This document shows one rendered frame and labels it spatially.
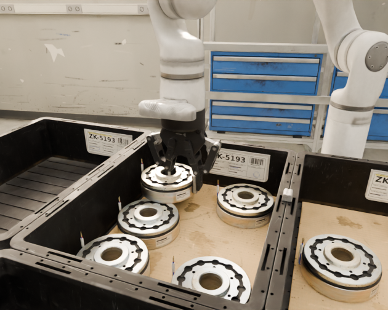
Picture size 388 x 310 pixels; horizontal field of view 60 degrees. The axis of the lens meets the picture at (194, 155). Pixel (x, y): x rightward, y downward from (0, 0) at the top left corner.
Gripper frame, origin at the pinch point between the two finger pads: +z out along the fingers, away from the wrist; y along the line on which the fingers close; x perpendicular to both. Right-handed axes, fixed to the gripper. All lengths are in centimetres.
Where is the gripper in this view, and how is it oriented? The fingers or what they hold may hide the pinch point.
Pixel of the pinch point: (183, 181)
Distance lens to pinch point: 62.0
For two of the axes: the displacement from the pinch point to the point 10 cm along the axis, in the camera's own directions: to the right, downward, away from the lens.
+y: -9.3, -1.5, 3.3
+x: -3.6, 3.9, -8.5
